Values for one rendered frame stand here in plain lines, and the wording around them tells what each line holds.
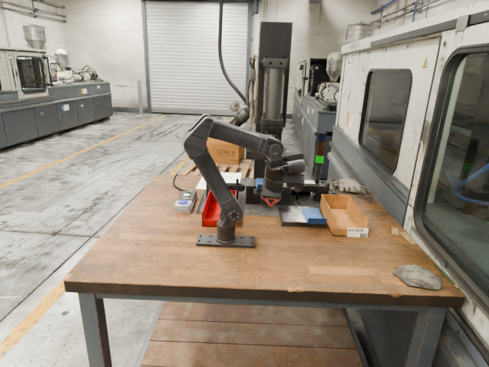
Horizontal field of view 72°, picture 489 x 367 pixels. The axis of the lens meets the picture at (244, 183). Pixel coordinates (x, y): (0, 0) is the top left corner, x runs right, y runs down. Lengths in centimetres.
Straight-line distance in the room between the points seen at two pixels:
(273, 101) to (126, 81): 1032
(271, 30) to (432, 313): 114
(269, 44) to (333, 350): 142
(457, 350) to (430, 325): 11
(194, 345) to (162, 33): 1004
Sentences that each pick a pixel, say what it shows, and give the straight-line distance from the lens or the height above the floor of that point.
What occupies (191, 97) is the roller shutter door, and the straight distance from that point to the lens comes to 1091.
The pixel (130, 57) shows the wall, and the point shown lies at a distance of 1150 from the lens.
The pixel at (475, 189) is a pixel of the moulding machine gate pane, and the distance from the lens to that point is 115.
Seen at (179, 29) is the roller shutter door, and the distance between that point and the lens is 1098.
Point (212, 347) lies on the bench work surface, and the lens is 177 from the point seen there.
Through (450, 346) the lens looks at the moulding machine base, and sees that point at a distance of 129.
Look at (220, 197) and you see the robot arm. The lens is 108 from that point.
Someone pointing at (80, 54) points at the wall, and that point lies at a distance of 1219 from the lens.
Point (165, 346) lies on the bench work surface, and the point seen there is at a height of 22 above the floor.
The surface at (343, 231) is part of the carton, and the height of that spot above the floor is 92.
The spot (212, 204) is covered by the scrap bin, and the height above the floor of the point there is 90.
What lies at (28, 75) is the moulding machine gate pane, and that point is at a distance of 750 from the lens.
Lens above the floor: 147
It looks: 19 degrees down
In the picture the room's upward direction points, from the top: 2 degrees clockwise
